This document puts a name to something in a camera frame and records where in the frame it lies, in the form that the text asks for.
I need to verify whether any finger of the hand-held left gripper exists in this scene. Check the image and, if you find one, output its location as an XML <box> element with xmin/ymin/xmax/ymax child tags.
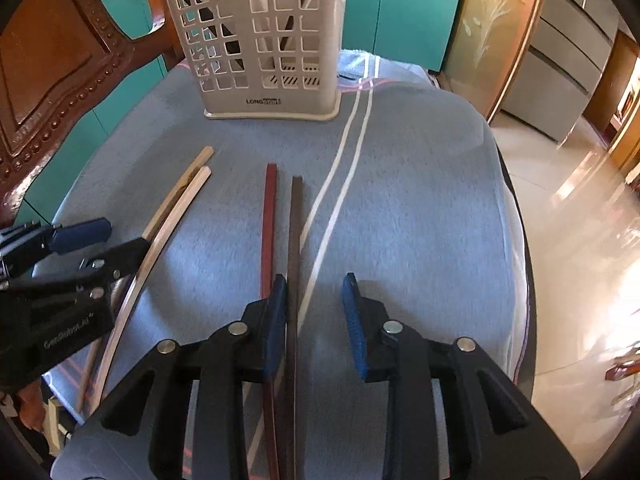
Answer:
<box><xmin>20</xmin><ymin>217</ymin><xmax>112</xmax><ymax>261</ymax></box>
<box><xmin>30</xmin><ymin>237</ymin><xmax>152</xmax><ymax>301</ymax></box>

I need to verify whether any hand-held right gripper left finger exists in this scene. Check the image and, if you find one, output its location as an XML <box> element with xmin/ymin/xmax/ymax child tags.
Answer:
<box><xmin>50</xmin><ymin>274</ymin><xmax>290</xmax><ymax>480</ymax></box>

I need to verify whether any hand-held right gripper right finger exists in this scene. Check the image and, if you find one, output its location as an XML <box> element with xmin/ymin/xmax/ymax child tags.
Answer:
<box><xmin>342</xmin><ymin>272</ymin><xmax>583</xmax><ymax>480</ymax></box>

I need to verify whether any beige wooden chopstick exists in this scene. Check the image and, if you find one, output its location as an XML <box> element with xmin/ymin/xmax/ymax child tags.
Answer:
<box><xmin>75</xmin><ymin>146</ymin><xmax>215</xmax><ymax>413</ymax></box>
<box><xmin>87</xmin><ymin>166</ymin><xmax>212</xmax><ymax>413</ymax></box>

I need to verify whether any dark brown chopstick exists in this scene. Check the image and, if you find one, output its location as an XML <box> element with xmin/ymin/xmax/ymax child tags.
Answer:
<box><xmin>200</xmin><ymin>7</ymin><xmax>243</xmax><ymax>58</ymax></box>
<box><xmin>280</xmin><ymin>175</ymin><xmax>305</xmax><ymax>480</ymax></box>

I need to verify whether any red wooden chopstick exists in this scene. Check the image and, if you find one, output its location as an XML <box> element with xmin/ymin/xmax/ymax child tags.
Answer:
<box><xmin>260</xmin><ymin>162</ymin><xmax>281</xmax><ymax>480</ymax></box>

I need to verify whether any grey plastic utensil holder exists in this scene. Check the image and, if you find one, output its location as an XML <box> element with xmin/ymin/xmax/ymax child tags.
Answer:
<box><xmin>159</xmin><ymin>0</ymin><xmax>348</xmax><ymax>122</ymax></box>

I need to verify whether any dark red-brown chopstick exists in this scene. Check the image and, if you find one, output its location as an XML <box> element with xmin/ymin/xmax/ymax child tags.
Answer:
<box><xmin>280</xmin><ymin>0</ymin><xmax>321</xmax><ymax>58</ymax></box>

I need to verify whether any person's left hand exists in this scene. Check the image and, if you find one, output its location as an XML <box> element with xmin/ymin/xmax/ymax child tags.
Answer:
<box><xmin>15</xmin><ymin>380</ymin><xmax>48</xmax><ymax>432</ymax></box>

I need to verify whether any blue striped towel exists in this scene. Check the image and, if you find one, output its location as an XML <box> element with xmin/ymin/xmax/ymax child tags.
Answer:
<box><xmin>47</xmin><ymin>49</ymin><xmax>526</xmax><ymax>480</ymax></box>

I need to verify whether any teal kitchen cabinet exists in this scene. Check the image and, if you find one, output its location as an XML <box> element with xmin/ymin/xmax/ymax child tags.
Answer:
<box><xmin>22</xmin><ymin>52</ymin><xmax>168</xmax><ymax>223</ymax></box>
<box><xmin>92</xmin><ymin>0</ymin><xmax>468</xmax><ymax>73</ymax></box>

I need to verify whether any carved wooden chair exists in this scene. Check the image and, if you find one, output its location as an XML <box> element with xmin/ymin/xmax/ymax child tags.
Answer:
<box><xmin>0</xmin><ymin>0</ymin><xmax>183</xmax><ymax>226</ymax></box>

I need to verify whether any wood framed glass partition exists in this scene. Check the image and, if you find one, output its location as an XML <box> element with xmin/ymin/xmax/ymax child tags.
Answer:
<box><xmin>442</xmin><ymin>0</ymin><xmax>551</xmax><ymax>121</ymax></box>

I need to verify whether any silver refrigerator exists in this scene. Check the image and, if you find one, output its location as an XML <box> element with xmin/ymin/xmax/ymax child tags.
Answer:
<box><xmin>500</xmin><ymin>0</ymin><xmax>626</xmax><ymax>143</ymax></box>

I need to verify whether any wooden doorway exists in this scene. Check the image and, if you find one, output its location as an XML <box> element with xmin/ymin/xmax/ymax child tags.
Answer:
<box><xmin>582</xmin><ymin>30</ymin><xmax>640</xmax><ymax>171</ymax></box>

